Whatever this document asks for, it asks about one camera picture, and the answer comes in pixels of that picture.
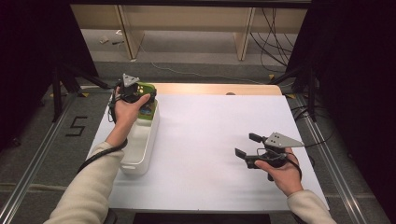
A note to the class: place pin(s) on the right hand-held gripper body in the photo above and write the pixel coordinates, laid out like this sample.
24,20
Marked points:
281,141

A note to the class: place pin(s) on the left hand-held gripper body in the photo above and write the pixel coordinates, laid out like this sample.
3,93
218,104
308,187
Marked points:
129,81

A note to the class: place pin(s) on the green cartoon phone case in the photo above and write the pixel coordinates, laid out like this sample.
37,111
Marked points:
147,112

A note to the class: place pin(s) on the white plastic bin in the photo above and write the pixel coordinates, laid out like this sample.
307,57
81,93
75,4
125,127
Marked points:
140,146

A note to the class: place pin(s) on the person's left hand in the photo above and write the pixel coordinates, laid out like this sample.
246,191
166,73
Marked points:
126,113

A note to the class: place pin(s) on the person's right hand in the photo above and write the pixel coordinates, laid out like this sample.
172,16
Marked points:
286,179

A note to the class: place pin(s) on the small dark floor object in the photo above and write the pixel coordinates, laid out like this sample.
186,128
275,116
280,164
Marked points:
117,42

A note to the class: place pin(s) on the yellow floor tape piece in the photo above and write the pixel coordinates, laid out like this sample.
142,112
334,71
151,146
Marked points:
271,76
291,96
84,94

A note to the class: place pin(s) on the small white floor object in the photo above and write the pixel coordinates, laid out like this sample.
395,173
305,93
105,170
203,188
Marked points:
104,39

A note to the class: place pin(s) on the white table cover sheet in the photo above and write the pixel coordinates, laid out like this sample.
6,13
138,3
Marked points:
202,130

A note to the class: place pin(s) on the black metal stand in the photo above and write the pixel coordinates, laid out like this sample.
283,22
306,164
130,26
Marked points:
57,93
312,93

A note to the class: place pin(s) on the dark curtain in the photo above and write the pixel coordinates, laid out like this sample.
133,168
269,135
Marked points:
358,77
28,62

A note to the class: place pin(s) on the aluminium floor rail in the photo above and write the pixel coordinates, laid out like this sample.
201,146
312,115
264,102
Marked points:
330,161
37,155

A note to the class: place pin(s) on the beige wooden desk frame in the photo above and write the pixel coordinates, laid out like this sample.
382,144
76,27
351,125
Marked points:
186,17

